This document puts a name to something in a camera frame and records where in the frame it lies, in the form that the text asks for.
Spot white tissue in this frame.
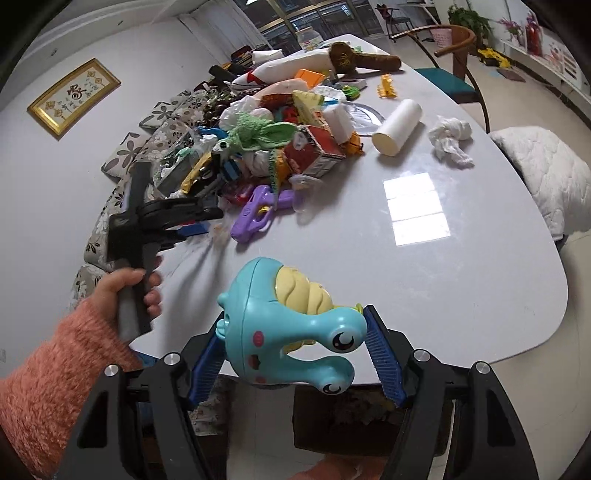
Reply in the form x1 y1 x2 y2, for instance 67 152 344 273
427 116 474 167

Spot row of floral cushions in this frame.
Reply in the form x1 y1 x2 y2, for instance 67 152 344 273
69 90 218 315

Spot pale quilted cushion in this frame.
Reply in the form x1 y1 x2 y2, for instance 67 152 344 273
488 127 591 241

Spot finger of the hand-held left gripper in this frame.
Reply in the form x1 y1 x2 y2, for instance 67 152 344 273
157 224 211 252
141 198 225 228

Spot potted green plant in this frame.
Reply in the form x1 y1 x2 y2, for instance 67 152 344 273
448 4 492 44

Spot white plush toy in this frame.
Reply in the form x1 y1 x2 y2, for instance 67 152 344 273
231 48 333 88

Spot person's left hand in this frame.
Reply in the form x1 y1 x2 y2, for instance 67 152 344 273
88 256 164 320

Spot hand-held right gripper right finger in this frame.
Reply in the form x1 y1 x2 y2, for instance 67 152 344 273
362 305 541 480

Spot red carton box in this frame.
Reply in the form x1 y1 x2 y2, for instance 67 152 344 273
283 124 347 178

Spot white plastic bag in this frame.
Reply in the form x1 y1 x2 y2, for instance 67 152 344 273
218 99 273 132

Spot green plastic toy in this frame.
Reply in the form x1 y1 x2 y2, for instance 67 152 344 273
339 78 368 100

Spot person's left forearm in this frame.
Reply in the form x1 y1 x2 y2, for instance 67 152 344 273
0 295 144 480

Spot clear plastic jar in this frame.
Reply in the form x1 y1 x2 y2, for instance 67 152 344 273
295 27 321 51

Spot white tissue pack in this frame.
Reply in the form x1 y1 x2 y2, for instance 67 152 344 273
323 104 354 141

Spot purple toy gun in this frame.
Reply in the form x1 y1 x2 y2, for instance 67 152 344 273
230 185 308 244

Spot green cloth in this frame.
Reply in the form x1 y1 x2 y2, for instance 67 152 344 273
226 113 296 153

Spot white paper roll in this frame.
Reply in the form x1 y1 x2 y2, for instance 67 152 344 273
372 98 423 158

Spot yellow snack packet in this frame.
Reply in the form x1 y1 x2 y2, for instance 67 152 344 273
292 90 324 125

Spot round metal plate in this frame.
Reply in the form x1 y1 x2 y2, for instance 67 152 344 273
344 102 384 138

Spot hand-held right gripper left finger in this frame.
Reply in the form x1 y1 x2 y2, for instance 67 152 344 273
55 318 232 480

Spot orange box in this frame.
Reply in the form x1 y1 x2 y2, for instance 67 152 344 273
295 68 331 88

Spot pink flowers in vase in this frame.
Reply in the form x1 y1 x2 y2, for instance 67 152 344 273
499 16 527 47

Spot teal snail toy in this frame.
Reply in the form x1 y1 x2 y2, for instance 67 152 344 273
217 257 369 396

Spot wooden chair with teal seat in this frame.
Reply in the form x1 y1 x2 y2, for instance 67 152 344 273
390 24 491 134

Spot gold framed picture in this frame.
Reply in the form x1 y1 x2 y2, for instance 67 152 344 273
27 58 122 140

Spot brown plush hammer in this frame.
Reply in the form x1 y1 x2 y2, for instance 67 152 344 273
327 41 402 77

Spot dark metal chair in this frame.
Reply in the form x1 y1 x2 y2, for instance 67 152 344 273
375 4 411 38

